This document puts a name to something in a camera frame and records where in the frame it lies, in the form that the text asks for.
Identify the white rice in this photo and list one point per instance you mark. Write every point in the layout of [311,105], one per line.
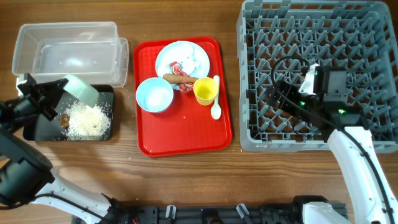
[86,123]

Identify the black waste tray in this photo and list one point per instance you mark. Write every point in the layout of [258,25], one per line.
[44,130]

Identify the light blue plate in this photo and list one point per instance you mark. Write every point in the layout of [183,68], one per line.
[202,72]

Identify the red snack wrapper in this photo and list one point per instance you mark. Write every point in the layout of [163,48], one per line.
[176,68]

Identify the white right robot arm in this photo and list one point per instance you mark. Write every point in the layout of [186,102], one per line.
[322,100]

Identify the brown food scrap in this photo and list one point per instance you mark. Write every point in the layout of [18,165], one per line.
[64,120]

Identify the light blue bowl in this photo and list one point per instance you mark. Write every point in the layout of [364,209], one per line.
[154,95]

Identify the brown sausage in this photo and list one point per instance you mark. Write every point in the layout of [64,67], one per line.
[178,79]

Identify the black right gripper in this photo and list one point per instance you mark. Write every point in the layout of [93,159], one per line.
[290,89]

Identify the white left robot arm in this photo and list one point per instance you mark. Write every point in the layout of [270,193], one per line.
[28,176]

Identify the yellow plastic cup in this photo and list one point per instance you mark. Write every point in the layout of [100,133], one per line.
[205,90]

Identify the clear plastic bin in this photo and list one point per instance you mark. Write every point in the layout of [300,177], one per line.
[93,51]

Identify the white plastic spoon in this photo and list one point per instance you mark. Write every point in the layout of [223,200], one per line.
[216,109]

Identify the green bowl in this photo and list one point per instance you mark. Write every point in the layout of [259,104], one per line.
[81,90]

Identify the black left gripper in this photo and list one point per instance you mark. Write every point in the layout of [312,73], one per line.
[47,96]

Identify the grey dishwasher rack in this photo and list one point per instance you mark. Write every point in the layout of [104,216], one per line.
[356,35]

